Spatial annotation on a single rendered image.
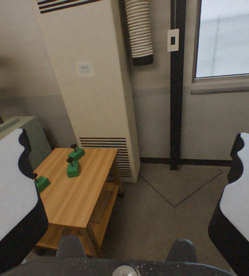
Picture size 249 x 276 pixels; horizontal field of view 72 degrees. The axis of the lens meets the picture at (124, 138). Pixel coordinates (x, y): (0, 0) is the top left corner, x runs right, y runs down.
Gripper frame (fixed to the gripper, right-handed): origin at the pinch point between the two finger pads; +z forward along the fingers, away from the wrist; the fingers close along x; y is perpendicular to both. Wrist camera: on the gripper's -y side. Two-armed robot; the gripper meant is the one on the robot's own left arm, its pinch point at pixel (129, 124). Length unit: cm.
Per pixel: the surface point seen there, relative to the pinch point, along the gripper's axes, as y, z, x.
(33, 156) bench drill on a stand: 100, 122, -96
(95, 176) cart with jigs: 74, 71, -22
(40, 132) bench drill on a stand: 83, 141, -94
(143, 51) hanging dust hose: 5, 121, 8
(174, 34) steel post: -4, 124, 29
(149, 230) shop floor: 122, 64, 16
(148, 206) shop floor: 122, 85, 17
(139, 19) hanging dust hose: -13, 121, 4
